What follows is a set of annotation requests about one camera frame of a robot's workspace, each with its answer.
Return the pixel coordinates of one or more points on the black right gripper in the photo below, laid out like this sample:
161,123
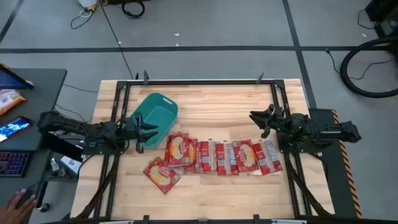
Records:
277,119

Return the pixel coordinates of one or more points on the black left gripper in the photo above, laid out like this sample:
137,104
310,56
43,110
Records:
132,130

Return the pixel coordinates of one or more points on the teal plastic basket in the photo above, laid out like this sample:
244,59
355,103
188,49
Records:
158,115

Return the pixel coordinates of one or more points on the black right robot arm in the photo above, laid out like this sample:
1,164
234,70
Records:
342,130

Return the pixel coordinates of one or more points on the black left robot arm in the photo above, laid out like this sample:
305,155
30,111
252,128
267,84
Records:
68,127

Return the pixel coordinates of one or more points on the small white box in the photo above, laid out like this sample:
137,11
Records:
71,163

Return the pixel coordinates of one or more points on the black floor plate hazard stripe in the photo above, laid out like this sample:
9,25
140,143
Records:
335,174

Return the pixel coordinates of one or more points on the small white bottle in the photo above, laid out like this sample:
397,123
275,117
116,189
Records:
54,165

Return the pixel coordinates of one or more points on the black desk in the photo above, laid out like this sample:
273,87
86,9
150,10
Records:
40,99

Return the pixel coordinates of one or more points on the black desk caster wheel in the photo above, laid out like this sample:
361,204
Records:
44,207

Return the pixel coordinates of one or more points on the smartphone with lit screen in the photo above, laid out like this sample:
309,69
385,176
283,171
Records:
14,127

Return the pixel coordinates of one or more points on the black backlit keyboard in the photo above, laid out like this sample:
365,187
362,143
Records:
14,163

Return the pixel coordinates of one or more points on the orange snack bag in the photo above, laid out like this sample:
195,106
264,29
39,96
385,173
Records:
9,101

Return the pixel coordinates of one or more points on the white round container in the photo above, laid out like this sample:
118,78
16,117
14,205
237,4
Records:
87,2

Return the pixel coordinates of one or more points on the tilted computer screen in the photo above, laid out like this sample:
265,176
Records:
9,81

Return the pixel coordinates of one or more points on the person's hand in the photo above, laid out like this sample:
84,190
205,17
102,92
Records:
12,211

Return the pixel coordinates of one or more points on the black equipment case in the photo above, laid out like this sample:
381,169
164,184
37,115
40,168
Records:
385,9

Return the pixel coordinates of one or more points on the black metal table frame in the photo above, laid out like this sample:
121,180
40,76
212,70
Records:
202,82

